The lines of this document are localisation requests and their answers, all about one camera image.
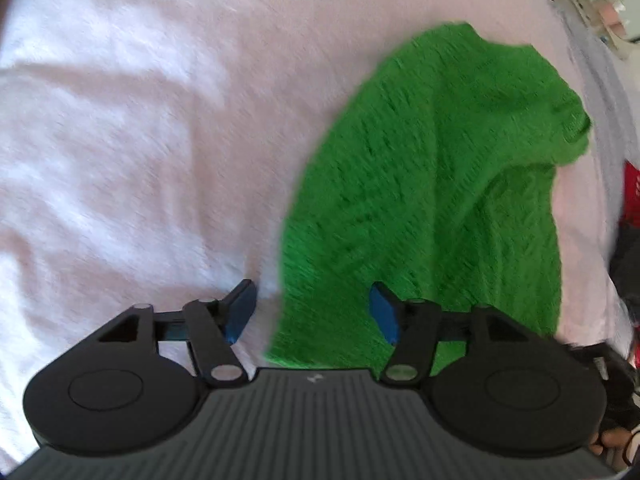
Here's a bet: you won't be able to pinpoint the green knitted sweater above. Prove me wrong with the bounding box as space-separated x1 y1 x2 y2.
266 23 591 371

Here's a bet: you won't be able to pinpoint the person's right hand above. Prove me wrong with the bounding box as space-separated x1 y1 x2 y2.
589 427 631 456

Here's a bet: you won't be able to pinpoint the dark grey trousers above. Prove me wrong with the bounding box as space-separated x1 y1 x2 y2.
610 223 640 318

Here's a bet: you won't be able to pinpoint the red knitted garment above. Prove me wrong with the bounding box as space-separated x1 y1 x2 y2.
620 160 640 228

